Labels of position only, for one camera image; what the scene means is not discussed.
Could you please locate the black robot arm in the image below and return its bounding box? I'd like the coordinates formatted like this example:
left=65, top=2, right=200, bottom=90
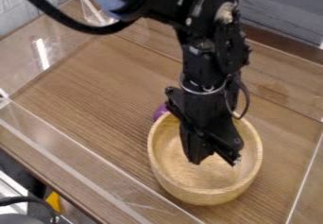
left=29, top=0, right=252, bottom=165

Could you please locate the yellow black device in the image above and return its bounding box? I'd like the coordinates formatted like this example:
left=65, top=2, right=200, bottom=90
left=45, top=191, right=74, bottom=224

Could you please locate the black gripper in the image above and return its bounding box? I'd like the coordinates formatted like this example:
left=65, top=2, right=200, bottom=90
left=166, top=83, right=244, bottom=166

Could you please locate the clear acrylic enclosure wall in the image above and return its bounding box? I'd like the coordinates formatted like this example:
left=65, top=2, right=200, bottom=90
left=0, top=0, right=323, bottom=224

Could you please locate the purple toy eggplant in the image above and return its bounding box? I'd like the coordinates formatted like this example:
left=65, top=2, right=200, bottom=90
left=153, top=104, right=169, bottom=121

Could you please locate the brown wooden bowl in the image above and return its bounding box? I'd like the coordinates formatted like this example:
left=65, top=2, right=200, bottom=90
left=149, top=112, right=265, bottom=206

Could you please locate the black cable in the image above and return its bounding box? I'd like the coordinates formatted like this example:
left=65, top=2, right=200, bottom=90
left=0, top=196, right=58, bottom=224

